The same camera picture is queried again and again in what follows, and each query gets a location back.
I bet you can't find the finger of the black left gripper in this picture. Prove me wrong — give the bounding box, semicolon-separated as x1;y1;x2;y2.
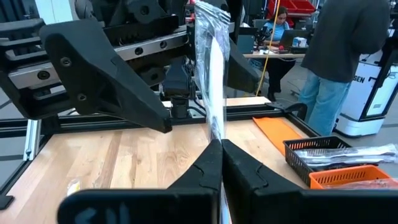
39;19;174;134
226;37;261;94

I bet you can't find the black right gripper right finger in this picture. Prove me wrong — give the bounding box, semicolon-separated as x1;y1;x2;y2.
222;139;398;224

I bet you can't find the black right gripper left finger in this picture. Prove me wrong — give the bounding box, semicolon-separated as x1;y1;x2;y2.
57;139;224;224

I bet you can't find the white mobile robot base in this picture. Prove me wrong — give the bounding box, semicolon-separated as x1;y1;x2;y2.
334;37;398;138

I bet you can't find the wooden desk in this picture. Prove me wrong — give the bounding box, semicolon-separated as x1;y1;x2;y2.
242;51;307;60

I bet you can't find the black plastic basket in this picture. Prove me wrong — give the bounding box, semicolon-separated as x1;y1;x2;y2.
282;136;379;187

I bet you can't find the person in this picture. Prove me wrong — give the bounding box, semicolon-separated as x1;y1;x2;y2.
262;5;301;103
298;0;392;137

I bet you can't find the black laptop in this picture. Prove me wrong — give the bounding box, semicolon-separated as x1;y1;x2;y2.
279;29;304;48

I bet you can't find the orange flat lid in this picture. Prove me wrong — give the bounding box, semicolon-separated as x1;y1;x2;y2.
252;116;304;156

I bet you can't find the white small box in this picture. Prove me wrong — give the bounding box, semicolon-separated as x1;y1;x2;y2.
292;36;308;48

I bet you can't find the orange plastic basket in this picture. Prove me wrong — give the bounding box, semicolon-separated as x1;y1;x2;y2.
308;164;392;190

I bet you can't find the red storage bin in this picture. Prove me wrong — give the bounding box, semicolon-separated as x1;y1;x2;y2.
267;0;317;18

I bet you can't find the green white wrapped toothbrush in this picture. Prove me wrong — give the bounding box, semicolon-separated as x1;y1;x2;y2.
67;179;81;197

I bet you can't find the yellow cable with black weight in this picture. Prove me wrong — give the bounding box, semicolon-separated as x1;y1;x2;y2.
254;0;282;96

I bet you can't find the silver aluminium post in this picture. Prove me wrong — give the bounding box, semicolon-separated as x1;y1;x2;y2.
23;119;43;162

